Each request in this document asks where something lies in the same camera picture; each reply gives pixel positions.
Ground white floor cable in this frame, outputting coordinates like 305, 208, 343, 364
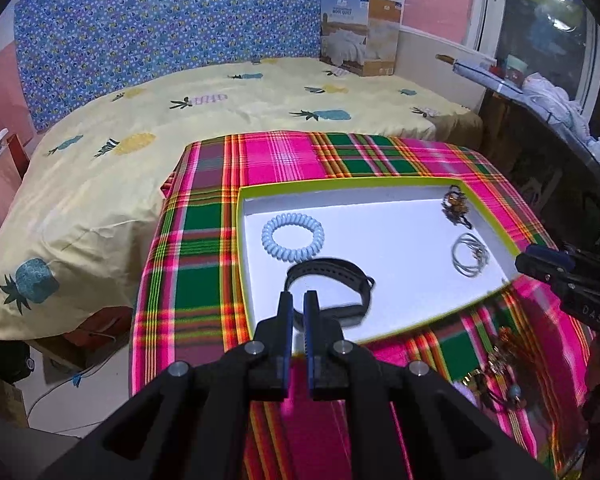
27, 317, 131, 436

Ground black hair tie with charm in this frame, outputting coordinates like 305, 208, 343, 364
480, 375, 527, 412

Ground grey hair ties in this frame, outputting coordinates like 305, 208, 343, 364
451, 232, 490, 277

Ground teal jar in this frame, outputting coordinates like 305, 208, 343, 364
505, 55, 529, 81

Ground cardboard quilt box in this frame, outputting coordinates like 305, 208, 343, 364
319, 0, 406, 77

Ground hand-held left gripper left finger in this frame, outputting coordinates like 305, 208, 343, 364
37, 290, 296, 480

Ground yellow pineapple bed sheet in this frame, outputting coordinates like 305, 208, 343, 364
0, 56, 483, 341

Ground pink green plaid cloth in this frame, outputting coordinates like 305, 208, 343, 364
130, 131, 598, 480

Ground window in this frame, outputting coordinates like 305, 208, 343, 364
472, 0, 600, 106

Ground black floor object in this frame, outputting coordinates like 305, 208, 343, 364
0, 340, 34, 386

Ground black wristband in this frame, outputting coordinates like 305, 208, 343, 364
285, 258, 376, 328

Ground dark wooden side table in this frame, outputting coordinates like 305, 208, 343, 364
480, 85, 600, 261

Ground red orange knot hair tie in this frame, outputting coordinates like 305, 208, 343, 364
496, 327, 518, 357

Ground yellow-green cardboard tray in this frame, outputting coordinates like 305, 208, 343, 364
235, 177, 523, 346

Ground light blue spiral hair tie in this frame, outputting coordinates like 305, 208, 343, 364
261, 214, 326, 263

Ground purple spiral hair tie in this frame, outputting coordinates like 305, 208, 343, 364
454, 379, 482, 407

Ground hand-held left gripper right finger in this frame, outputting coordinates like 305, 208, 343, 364
302, 290, 556, 480

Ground brown beaded bracelet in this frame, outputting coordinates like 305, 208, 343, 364
441, 186, 473, 229

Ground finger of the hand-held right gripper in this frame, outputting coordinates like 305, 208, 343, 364
527, 246, 574, 267
516, 256, 566, 286

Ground beige beaded bracelet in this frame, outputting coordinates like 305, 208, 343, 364
484, 352, 512, 377

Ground blue-grey padded board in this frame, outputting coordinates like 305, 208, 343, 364
435, 54, 528, 97

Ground white clothes pile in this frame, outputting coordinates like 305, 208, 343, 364
522, 72, 600, 171

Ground blue floral headboard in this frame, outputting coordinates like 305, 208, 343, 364
14, 0, 357, 133

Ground red-brown wooden stand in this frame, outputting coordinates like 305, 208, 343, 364
6, 134, 29, 182

